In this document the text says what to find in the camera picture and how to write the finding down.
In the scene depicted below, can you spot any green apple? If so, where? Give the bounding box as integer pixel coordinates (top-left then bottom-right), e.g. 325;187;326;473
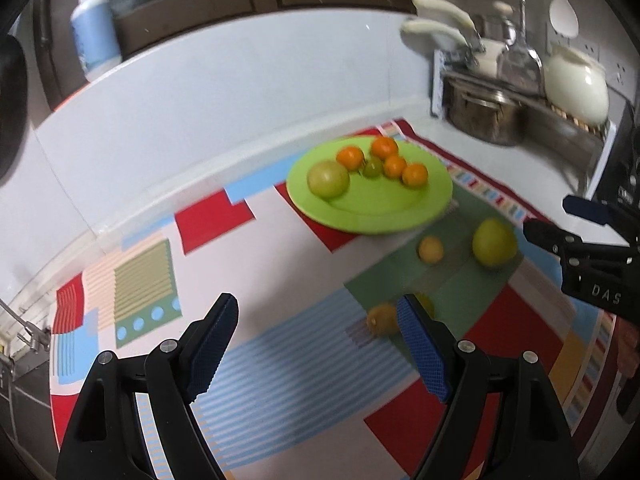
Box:
307;159;350;200
472;218;518;269

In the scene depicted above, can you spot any small orange tangerine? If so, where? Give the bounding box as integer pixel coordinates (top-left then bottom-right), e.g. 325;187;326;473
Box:
383;154;407;180

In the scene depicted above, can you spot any green tangerine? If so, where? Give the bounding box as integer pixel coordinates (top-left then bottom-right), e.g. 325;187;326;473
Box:
360;156;384;179

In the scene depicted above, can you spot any white metal pot shelf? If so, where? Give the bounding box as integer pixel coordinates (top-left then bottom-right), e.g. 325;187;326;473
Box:
431;50;616;200

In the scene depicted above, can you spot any white ceramic pot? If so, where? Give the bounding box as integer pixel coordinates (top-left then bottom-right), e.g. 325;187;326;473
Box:
544;44;608;127

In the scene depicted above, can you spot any small yellow-brown fruit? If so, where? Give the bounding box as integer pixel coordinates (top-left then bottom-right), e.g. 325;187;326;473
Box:
418;236;445;264

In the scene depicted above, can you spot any stainless steel stockpot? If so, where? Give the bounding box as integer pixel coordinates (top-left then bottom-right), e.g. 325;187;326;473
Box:
444;79;525;146

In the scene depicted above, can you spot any metal spatula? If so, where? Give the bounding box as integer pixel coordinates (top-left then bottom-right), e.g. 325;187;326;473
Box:
497;0;544;96

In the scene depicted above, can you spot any green plate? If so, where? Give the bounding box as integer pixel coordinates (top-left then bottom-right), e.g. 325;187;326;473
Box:
285;136;452;234

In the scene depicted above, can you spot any white rice paddle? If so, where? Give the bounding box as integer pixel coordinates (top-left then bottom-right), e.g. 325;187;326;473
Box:
549;0;579;39

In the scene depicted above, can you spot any steel pot with lid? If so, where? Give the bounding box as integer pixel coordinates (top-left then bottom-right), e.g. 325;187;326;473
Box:
471;0;516;79

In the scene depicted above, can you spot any colourful patchwork table cloth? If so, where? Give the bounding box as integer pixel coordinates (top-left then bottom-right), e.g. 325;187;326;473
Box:
50;119;617;479

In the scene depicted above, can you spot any blue white soap dispenser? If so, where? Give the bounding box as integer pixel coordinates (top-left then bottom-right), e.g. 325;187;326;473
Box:
70;0;122;82

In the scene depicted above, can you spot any lower cream pan handle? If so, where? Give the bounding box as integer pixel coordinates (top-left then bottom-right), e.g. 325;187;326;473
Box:
400;18;469;51

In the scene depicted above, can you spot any cream pan handle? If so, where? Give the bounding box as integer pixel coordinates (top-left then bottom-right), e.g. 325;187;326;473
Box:
410;0;477;34
400;18;469;51

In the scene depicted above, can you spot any upper cream pan handle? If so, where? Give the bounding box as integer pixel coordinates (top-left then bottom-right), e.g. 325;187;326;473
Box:
410;0;477;34

